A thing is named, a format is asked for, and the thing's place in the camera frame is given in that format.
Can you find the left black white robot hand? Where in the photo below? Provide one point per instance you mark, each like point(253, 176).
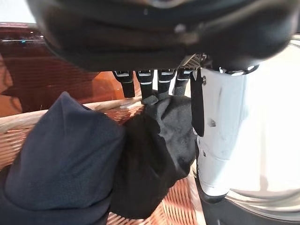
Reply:
point(152, 35)

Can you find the black garment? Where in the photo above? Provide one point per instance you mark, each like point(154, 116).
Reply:
point(150, 159)

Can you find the navy blue garment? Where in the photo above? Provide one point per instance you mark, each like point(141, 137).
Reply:
point(65, 159)

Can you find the square wicker laundry basket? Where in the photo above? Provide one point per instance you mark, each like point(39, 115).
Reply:
point(180, 204)

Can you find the round glass washer door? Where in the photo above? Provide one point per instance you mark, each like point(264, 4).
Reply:
point(257, 211)

